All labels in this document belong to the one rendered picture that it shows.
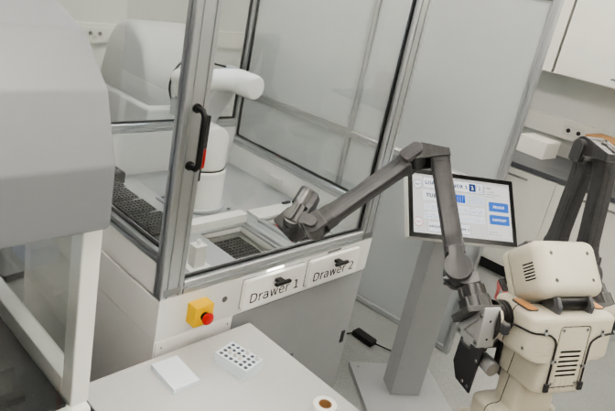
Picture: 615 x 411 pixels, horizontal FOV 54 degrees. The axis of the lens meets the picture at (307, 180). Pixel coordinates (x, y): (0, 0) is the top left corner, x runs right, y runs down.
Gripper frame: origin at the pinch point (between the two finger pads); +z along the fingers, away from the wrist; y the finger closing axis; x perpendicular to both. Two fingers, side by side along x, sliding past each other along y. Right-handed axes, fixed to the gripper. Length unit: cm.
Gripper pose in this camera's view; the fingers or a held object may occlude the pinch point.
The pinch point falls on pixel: (290, 232)
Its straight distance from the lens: 197.6
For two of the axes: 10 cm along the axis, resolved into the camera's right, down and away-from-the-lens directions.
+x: -7.1, 6.4, -2.8
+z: -0.7, 3.4, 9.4
